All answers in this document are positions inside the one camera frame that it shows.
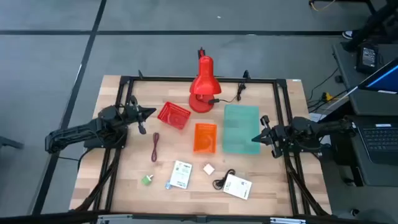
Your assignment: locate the person's leg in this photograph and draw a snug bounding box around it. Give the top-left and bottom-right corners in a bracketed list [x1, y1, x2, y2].
[343, 0, 398, 52]

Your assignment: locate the laptop with lit screen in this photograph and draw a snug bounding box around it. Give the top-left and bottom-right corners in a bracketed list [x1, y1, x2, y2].
[348, 58, 398, 116]

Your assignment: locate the black laptop with keyboard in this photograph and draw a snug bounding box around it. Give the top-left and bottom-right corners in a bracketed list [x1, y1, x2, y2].
[343, 114, 398, 187]

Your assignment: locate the white card reader box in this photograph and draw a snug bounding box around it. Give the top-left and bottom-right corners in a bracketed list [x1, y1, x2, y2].
[169, 160, 193, 190]
[223, 173, 252, 200]

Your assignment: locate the red plastic basket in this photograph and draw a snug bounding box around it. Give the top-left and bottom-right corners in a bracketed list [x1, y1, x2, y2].
[157, 101, 192, 131]

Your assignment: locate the white paper sheet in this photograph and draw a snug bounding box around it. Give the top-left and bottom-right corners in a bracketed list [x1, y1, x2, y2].
[309, 112, 326, 123]

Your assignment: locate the black furniture leg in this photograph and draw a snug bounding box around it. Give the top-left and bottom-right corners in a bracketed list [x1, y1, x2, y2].
[0, 136, 25, 150]

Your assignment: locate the maroon cable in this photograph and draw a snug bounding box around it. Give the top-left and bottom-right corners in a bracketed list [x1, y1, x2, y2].
[150, 132, 160, 163]

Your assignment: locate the red desk lamp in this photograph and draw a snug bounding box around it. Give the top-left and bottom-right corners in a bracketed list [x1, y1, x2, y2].
[188, 46, 223, 114]

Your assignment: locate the black power adapter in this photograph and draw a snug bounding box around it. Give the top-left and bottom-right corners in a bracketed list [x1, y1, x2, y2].
[356, 43, 380, 75]

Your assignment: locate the black USB cable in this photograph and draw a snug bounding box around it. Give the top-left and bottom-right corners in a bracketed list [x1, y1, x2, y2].
[212, 169, 236, 191]

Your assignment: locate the orange plastic basket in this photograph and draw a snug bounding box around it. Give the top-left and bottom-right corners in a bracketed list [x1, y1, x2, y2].
[193, 123, 218, 154]

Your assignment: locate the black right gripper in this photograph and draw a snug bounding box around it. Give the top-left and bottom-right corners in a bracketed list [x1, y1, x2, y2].
[251, 114, 293, 159]

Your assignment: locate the teal plastic bin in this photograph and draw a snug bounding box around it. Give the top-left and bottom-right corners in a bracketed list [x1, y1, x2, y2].
[222, 104, 261, 155]

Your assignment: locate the black side desk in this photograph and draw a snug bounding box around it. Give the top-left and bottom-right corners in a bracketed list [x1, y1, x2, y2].
[331, 42, 398, 187]

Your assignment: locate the black lamp power cable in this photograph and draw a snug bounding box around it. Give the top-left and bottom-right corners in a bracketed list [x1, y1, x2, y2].
[195, 81, 248, 105]

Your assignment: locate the black aluminium rig frame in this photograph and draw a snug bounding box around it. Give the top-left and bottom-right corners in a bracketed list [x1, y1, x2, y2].
[73, 70, 331, 217]

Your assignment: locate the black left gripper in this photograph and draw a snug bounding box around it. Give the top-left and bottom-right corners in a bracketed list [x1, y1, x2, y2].
[124, 95, 157, 135]

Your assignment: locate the silver metal bracket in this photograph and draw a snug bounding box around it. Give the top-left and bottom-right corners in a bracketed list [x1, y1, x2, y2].
[96, 213, 134, 224]
[269, 217, 307, 224]

